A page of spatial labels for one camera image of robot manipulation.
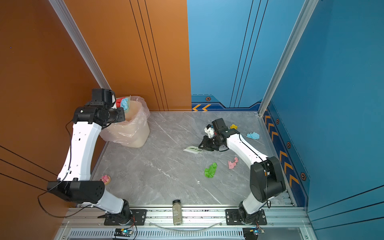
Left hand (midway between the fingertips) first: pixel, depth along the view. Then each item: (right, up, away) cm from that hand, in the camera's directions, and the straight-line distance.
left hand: (118, 112), depth 74 cm
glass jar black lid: (+30, -48, -2) cm, 56 cm away
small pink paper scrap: (+61, -31, +17) cm, 71 cm away
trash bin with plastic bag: (+5, -10, +9) cm, 14 cm away
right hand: (+41, -19, +10) cm, 46 cm away
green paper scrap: (+47, -34, +13) cm, 60 cm away
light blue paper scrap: (+80, -13, +31) cm, 87 cm away
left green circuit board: (+4, -57, -3) cm, 58 cm away
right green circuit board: (+65, -58, -4) cm, 87 cm away
